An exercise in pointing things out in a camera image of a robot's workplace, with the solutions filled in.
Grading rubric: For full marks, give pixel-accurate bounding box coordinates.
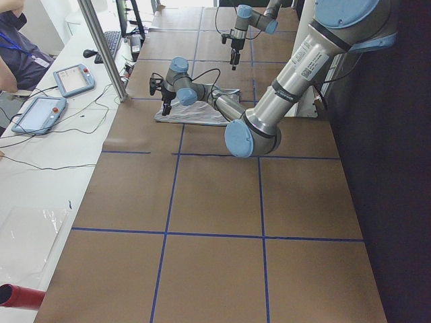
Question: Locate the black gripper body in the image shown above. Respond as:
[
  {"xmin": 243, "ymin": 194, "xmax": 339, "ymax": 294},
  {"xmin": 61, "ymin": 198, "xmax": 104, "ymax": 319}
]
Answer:
[
  {"xmin": 162, "ymin": 90, "xmax": 175, "ymax": 116},
  {"xmin": 230, "ymin": 38, "xmax": 244, "ymax": 70}
]

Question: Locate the navy white striped polo shirt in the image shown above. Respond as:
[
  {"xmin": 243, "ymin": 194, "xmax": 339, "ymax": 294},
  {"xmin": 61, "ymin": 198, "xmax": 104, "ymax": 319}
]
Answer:
[{"xmin": 154, "ymin": 89, "xmax": 229, "ymax": 126}]

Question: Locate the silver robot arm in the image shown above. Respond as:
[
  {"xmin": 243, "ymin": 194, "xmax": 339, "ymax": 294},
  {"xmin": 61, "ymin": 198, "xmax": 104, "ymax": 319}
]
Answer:
[
  {"xmin": 222, "ymin": 1, "xmax": 282, "ymax": 71},
  {"xmin": 150, "ymin": 1, "xmax": 400, "ymax": 157}
]

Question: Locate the black monitor stand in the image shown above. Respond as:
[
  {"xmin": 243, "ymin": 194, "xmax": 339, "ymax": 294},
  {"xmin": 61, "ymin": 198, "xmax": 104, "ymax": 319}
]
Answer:
[{"xmin": 115, "ymin": 0, "xmax": 145, "ymax": 41}]

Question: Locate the black computer keyboard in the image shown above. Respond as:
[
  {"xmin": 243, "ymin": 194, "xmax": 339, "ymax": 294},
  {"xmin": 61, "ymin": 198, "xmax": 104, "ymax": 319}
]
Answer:
[{"xmin": 104, "ymin": 30, "xmax": 122, "ymax": 59}]

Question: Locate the black computer mouse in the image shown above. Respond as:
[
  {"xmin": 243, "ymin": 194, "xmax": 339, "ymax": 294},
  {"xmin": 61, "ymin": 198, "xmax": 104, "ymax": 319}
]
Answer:
[{"xmin": 83, "ymin": 49, "xmax": 98, "ymax": 58}]

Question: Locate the far blue teach pendant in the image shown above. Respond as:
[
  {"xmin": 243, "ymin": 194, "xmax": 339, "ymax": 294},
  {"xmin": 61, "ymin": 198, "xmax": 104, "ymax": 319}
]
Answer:
[{"xmin": 53, "ymin": 64, "xmax": 95, "ymax": 98}]

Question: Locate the blue teach pendant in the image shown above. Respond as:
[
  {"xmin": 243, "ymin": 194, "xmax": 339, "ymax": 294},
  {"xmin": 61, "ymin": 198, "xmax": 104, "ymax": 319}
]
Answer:
[
  {"xmin": 11, "ymin": 96, "xmax": 67, "ymax": 135},
  {"xmin": 53, "ymin": 64, "xmax": 95, "ymax": 98}
]

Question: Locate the near blue teach pendant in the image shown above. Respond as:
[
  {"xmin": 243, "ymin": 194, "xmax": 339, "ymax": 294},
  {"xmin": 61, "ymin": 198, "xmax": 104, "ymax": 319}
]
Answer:
[{"xmin": 11, "ymin": 96, "xmax": 67, "ymax": 135}]

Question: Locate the seated person dark shirt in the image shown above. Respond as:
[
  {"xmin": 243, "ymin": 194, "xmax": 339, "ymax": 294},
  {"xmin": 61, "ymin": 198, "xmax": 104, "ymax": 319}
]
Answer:
[{"xmin": 1, "ymin": 1, "xmax": 54, "ymax": 93}]

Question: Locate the clear plastic bag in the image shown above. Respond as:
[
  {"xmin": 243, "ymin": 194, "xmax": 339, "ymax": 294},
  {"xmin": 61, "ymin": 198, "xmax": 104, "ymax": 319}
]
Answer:
[{"xmin": 1, "ymin": 207, "xmax": 69, "ymax": 288}]

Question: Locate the red cylinder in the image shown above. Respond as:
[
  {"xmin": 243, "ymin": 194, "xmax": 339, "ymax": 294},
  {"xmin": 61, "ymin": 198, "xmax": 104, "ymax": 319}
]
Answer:
[{"xmin": 1, "ymin": 283, "xmax": 45, "ymax": 310}]

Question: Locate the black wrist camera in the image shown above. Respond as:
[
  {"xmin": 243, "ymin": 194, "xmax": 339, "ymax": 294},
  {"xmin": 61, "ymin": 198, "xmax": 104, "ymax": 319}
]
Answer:
[
  {"xmin": 221, "ymin": 34, "xmax": 232, "ymax": 44},
  {"xmin": 149, "ymin": 76, "xmax": 164, "ymax": 96}
]

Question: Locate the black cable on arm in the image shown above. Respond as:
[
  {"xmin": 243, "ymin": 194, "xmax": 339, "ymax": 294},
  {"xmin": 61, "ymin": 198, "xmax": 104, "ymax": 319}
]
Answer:
[{"xmin": 190, "ymin": 68, "xmax": 223, "ymax": 102}]

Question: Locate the aluminium frame post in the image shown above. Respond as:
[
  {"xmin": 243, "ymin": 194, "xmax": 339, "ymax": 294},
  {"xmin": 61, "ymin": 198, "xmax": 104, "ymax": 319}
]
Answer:
[{"xmin": 77, "ymin": 0, "xmax": 128, "ymax": 102}]

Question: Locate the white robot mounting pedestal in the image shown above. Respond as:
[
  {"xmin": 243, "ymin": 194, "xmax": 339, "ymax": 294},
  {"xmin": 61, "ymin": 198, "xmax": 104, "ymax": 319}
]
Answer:
[{"xmin": 286, "ymin": 0, "xmax": 323, "ymax": 118}]

